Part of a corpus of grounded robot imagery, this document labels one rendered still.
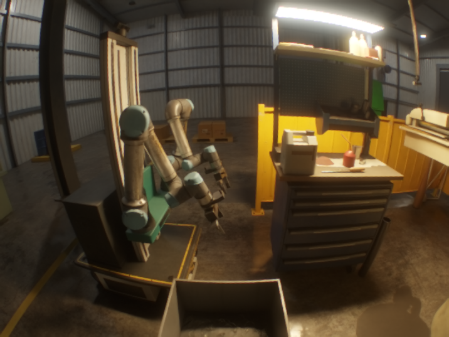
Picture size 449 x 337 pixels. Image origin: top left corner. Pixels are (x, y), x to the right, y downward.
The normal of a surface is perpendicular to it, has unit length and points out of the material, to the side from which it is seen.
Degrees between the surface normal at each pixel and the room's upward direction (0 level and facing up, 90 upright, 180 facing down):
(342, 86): 90
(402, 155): 90
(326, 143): 90
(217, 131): 90
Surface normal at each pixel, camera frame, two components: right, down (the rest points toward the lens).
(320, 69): -0.09, 0.35
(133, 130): 0.34, 0.22
